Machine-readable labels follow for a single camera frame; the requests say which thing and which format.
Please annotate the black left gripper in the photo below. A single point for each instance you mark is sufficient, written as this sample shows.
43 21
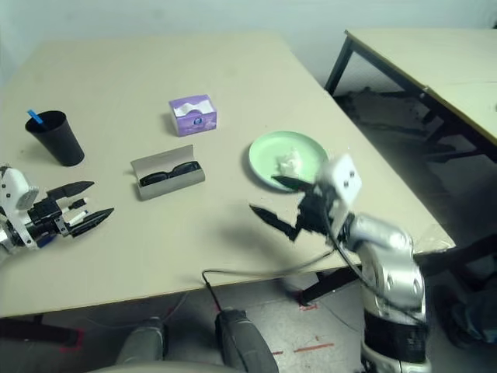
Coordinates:
48 219

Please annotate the black table base bar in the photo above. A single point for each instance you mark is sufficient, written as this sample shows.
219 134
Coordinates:
330 285

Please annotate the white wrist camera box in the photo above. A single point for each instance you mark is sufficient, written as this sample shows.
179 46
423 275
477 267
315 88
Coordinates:
345 175
15 190

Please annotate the red floor tape corner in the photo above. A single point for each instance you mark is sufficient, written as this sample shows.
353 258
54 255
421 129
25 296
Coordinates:
308 307

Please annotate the clear plastic film piece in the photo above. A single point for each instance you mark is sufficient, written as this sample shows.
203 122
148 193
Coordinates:
435 241

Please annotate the grey robot leg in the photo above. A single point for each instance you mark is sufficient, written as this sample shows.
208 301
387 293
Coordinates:
244 342
141 342

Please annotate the black plastic cup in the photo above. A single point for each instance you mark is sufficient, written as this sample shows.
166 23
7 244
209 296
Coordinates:
62 147

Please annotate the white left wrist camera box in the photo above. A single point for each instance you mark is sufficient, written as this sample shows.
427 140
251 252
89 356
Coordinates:
15 190

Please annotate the light green plate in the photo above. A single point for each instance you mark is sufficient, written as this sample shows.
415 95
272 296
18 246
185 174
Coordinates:
268 151

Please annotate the red floor tape strip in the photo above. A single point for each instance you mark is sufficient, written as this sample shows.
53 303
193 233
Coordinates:
314 347

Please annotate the white tissue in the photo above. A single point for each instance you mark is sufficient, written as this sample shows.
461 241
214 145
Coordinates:
289 161

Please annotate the all-blue marker pen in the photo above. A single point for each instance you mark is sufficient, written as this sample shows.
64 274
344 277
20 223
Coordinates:
34 116

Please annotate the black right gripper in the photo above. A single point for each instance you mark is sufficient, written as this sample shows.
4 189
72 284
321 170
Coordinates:
316 213

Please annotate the dark rumpled cloth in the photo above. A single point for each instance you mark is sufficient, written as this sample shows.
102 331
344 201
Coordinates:
380 112

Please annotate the grey robot right leg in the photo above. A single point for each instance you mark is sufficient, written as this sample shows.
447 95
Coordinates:
244 342

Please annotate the purple tissue pack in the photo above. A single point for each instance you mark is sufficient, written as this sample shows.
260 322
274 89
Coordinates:
194 122

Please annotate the grey robot left leg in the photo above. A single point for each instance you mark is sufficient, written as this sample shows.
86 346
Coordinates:
141 342

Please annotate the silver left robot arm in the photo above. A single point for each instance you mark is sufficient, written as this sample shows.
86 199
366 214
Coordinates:
5 237

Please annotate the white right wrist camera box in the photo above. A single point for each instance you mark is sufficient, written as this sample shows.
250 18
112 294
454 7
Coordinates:
345 175

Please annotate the grey glasses case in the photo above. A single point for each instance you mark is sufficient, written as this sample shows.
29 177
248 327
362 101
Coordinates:
171 188

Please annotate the grey robot torso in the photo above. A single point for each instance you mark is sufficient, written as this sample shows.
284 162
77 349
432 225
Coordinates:
155 369

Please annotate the black sunglasses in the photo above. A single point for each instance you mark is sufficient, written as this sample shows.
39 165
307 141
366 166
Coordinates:
155 178

